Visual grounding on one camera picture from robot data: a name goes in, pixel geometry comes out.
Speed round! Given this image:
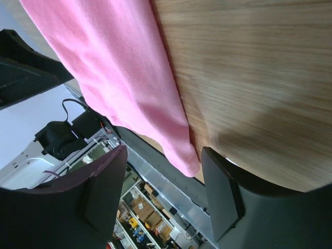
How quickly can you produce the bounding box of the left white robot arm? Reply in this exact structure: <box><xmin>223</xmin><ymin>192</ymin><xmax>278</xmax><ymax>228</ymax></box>
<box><xmin>1</xmin><ymin>29</ymin><xmax>87</xmax><ymax>161</ymax></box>

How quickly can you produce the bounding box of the pink t shirt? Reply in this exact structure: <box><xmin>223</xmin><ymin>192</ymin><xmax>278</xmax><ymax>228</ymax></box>
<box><xmin>21</xmin><ymin>1</ymin><xmax>200</xmax><ymax>177</ymax></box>

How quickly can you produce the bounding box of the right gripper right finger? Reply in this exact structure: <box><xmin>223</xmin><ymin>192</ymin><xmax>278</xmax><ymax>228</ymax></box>
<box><xmin>201</xmin><ymin>147</ymin><xmax>331</xmax><ymax>248</ymax></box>

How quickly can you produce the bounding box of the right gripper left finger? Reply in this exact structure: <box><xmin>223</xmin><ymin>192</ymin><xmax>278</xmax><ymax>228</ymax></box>
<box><xmin>1</xmin><ymin>145</ymin><xmax>128</xmax><ymax>248</ymax></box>

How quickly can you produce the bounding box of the aluminium frame rail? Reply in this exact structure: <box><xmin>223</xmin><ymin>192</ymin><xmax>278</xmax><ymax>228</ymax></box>
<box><xmin>1</xmin><ymin>84</ymin><xmax>213</xmax><ymax>242</ymax></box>

